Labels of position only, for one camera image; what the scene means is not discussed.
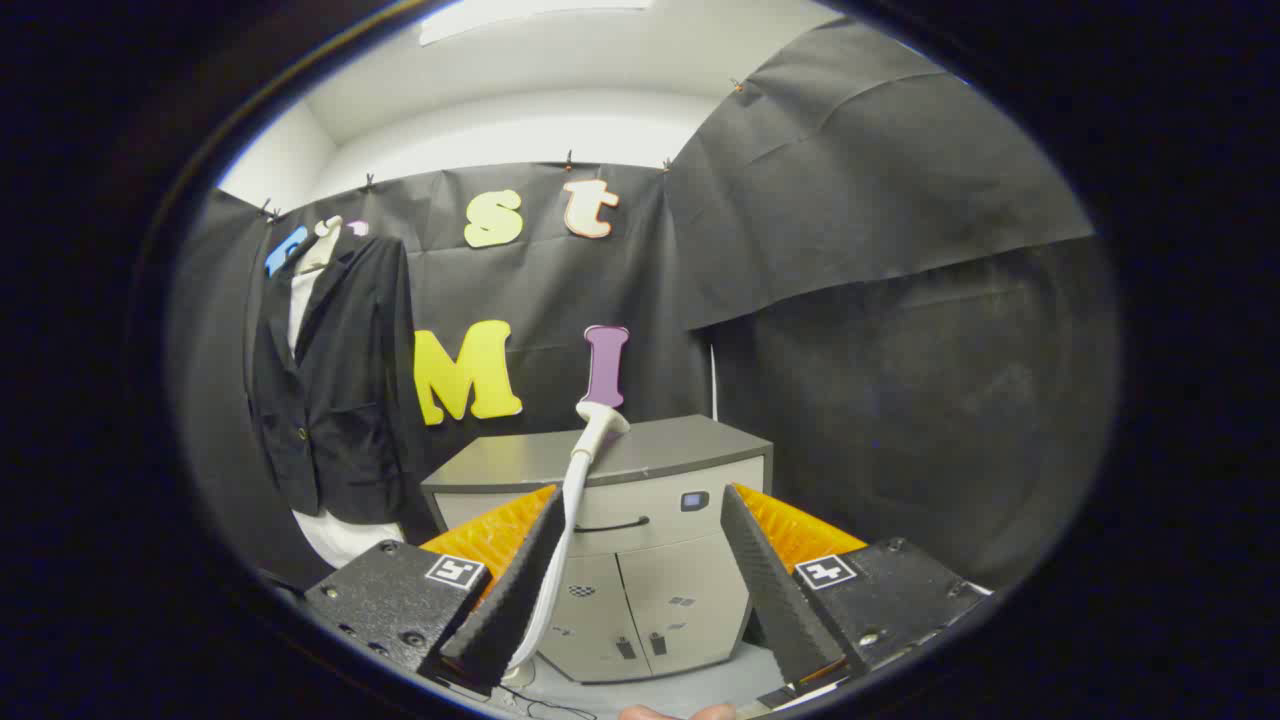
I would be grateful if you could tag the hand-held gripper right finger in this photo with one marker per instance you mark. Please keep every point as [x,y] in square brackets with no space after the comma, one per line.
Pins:
[780,600]

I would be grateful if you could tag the grey cabinet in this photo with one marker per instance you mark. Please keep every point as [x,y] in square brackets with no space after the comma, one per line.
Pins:
[650,580]

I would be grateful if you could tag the ceiling light panel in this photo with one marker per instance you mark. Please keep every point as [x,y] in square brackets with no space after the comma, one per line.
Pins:
[500,15]

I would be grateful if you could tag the black suit jacket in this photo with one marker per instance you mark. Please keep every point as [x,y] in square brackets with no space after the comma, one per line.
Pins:
[340,400]

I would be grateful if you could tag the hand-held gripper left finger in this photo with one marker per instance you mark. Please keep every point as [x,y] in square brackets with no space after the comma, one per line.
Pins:
[510,610]

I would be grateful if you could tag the white garment steamer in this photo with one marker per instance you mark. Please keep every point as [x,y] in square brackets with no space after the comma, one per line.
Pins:
[598,425]

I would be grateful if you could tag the black backdrop cloth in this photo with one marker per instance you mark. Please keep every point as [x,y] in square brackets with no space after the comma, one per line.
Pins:
[900,400]

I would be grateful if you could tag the white clothes hanger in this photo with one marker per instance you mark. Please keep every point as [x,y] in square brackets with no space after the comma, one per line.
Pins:
[322,250]

